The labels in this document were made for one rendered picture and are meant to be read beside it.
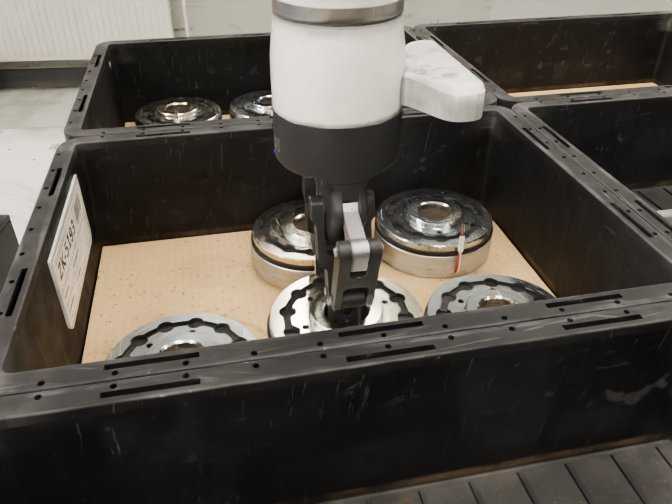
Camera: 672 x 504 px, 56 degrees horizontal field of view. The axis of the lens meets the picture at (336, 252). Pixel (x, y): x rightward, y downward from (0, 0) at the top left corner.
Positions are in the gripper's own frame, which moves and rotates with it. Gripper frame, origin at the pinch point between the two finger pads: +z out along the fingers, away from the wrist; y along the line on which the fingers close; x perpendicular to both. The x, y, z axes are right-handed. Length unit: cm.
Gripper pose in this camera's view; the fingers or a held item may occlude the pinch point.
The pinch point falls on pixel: (336, 296)
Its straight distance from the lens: 44.1
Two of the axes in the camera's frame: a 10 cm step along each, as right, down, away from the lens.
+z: 0.0, 8.3, 5.6
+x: 9.8, -1.1, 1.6
